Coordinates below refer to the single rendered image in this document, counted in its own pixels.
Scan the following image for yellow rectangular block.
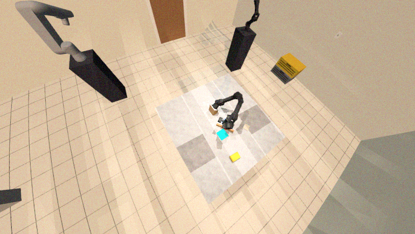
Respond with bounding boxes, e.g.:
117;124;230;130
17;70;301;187
230;152;240;162

